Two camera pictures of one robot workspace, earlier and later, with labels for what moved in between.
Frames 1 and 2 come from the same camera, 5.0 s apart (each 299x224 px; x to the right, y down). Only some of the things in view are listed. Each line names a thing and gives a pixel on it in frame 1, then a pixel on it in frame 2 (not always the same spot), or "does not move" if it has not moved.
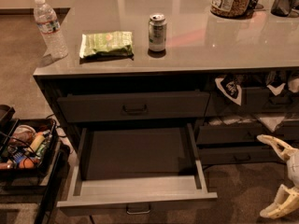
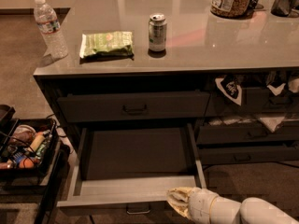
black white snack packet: [230, 88] does not move
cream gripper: [293, 169] → [199, 202]
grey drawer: [137, 169] does not move
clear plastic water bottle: [50, 29] does not move
